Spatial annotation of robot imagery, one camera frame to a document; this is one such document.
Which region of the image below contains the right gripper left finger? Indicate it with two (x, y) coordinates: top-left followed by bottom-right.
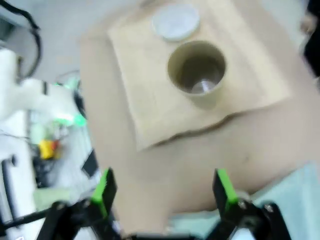
(42, 167), (123, 240)

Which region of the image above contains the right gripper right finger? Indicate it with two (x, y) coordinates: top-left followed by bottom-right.
(207, 168), (293, 240)

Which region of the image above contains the light wooden board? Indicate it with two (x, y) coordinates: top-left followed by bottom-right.
(106, 0), (292, 153)

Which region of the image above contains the beige plastic cup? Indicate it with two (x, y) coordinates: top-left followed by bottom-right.
(166, 40), (227, 111)

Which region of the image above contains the white bowl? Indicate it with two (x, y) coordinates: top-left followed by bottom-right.
(151, 4), (201, 43)

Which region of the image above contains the teal cloth mat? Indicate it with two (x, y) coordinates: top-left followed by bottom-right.
(166, 159), (320, 240)

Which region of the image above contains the person's right hand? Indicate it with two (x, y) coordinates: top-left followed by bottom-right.
(299, 11), (315, 35)

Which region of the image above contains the black flat device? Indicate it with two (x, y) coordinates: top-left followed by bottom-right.
(81, 149), (100, 178)

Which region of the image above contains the yellow emergency stop box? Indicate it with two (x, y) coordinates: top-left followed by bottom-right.
(38, 139), (62, 160)

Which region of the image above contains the white equipment cabinet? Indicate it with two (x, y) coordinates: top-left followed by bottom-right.
(0, 109), (38, 240)

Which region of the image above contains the person in black sweatshirt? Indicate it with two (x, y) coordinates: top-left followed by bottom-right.
(298, 0), (320, 81)

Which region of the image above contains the black cable hose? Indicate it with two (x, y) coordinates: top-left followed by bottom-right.
(0, 0), (43, 78)

